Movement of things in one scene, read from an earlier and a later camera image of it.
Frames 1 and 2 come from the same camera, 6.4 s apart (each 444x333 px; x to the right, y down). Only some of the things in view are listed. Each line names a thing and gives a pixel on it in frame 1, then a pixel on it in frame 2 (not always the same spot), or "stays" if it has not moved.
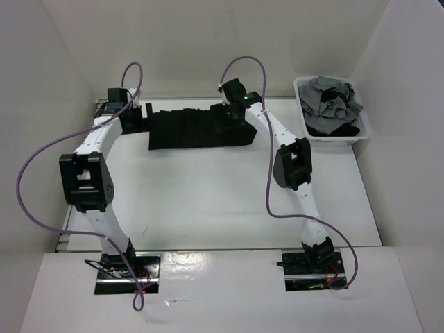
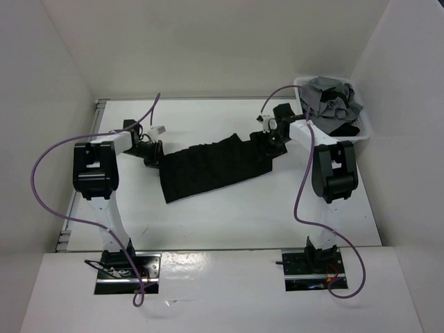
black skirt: (185, 127) to (191, 171)
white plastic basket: (361, 118) stays
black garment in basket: (343, 129) stays
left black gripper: (143, 124) to (157, 156)
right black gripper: (237, 123) to (271, 151)
